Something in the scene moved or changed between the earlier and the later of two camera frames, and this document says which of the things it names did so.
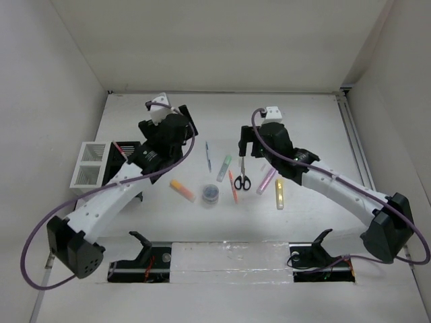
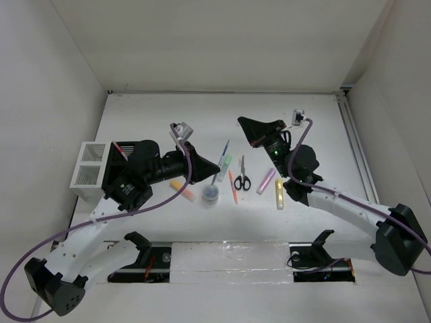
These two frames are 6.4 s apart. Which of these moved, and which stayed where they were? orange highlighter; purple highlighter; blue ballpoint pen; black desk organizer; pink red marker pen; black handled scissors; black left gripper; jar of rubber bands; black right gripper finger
Moved: blue ballpoint pen; black left gripper; black right gripper finger
Stayed: pink red marker pen; black handled scissors; orange highlighter; black desk organizer; purple highlighter; jar of rubber bands
